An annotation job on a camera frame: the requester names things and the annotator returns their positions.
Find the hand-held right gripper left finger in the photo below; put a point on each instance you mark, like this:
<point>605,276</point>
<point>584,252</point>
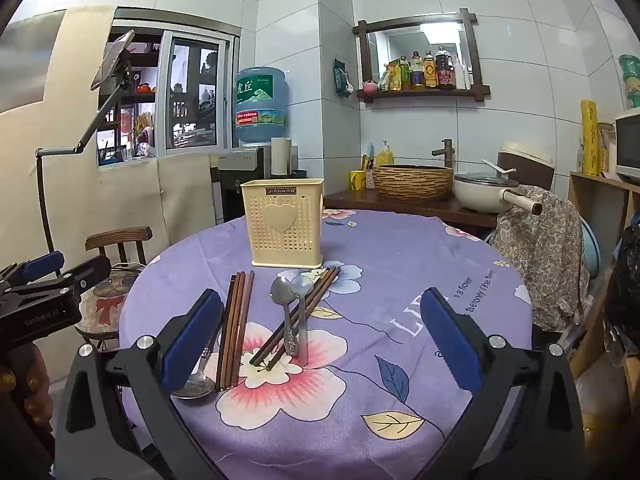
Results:
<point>192,340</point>

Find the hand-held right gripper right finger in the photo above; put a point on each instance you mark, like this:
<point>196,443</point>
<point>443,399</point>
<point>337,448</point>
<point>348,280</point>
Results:
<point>450,340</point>

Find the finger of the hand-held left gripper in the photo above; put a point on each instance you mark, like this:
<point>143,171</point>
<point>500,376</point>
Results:
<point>45,262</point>
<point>90,269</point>

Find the cream plastic utensil holder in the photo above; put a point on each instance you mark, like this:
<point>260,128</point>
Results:
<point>282,240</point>

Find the black chopstick with gold band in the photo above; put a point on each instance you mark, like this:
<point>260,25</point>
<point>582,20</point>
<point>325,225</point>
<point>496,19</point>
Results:
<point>320,282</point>

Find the person's left hand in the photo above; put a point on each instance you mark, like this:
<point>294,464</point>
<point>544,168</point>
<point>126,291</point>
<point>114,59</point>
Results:
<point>32,385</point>

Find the printed seat cushion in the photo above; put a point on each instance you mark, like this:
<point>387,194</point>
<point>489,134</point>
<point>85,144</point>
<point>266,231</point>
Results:
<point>107,300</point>

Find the wooden chair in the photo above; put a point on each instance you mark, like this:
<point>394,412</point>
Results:
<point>120,237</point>

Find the purple floral tablecloth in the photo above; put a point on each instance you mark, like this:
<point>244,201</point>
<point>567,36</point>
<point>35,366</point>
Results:
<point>400,285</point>

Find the beige cardboard sheet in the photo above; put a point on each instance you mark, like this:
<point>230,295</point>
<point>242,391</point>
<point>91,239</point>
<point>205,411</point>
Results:
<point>30,160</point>

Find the floral cloth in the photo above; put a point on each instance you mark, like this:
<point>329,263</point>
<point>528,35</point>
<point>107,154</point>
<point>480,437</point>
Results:
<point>545,250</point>

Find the cream frying pan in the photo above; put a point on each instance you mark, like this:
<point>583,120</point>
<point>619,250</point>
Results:
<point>480,200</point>

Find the woven pattern basin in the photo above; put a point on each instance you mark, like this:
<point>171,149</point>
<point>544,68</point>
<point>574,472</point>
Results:
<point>412,185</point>

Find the glass pan lid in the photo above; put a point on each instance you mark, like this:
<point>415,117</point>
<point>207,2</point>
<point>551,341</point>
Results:
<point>480,182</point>

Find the water dispenser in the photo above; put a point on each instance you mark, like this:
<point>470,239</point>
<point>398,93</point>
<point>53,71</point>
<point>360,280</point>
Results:
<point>235,175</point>

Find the blue plastic basin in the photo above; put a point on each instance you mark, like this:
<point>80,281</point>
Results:
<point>595,245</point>

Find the small patterned cup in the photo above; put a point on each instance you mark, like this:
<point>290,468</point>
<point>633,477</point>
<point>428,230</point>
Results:
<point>370,180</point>

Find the white ladle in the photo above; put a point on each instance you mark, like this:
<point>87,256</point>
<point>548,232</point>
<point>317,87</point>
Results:
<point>500,167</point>

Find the black plastic bag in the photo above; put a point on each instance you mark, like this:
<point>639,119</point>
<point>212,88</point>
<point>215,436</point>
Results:
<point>622,290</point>

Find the yellow mug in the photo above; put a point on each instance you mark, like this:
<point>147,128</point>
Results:
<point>357,181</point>

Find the bronze faucet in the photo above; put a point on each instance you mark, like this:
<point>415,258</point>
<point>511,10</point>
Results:
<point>446,152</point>

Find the brown and cream rice cooker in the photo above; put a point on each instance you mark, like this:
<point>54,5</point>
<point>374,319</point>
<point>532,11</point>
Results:
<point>530,162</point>

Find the yellow soap dispenser bottle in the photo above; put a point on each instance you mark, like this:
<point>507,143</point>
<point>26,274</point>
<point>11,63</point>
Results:
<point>384,156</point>

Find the sliding window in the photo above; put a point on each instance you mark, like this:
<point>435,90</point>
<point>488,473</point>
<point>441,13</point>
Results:
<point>192,95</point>

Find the white paper towel roll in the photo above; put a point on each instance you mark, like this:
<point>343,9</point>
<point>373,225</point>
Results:
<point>281,157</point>

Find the smartphone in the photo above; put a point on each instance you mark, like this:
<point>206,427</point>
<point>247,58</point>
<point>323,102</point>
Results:
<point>112,60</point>

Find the blue water jug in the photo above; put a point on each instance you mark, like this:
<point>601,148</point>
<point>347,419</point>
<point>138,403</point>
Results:
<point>260,105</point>

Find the yellow paper roll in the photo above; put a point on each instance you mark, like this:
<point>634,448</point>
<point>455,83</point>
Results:
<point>589,135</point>

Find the white squeeze bottle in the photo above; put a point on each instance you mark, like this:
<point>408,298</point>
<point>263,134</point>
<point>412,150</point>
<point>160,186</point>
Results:
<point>462,76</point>

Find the small pink bowl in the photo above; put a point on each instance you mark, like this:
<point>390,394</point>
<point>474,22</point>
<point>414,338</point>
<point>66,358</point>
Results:
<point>370,88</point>

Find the white microwave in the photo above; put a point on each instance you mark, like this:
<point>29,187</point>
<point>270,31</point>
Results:
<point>629,145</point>

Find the yellow oil bottle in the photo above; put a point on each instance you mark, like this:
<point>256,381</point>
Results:
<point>430,72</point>

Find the yellow green seasoning packet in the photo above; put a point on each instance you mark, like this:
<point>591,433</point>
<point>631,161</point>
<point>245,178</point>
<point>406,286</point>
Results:
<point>396,76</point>

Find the dark soy sauce bottle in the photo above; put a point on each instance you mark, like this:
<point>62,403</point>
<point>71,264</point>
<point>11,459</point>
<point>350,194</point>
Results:
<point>445,70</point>

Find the green hanging packet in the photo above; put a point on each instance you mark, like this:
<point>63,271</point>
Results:
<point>343,80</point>

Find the stack of green bowls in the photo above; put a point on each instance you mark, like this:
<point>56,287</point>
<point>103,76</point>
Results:
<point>630,80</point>

